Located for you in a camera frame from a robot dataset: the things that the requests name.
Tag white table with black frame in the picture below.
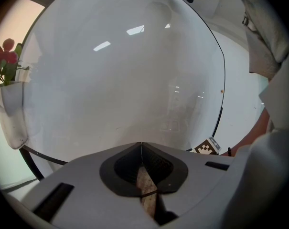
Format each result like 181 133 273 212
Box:
17 0 226 167

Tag person in white shirt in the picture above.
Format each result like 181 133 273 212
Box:
239 0 289 138

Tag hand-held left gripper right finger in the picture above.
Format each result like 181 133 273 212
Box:
141 141 241 219

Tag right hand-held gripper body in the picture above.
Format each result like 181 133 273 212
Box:
191 137 222 156

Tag red flowers in white holder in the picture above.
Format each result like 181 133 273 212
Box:
0 38 31 150

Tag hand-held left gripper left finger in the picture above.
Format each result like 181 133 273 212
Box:
20 141 157 226

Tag person's right forearm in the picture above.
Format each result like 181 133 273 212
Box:
219 108 272 157

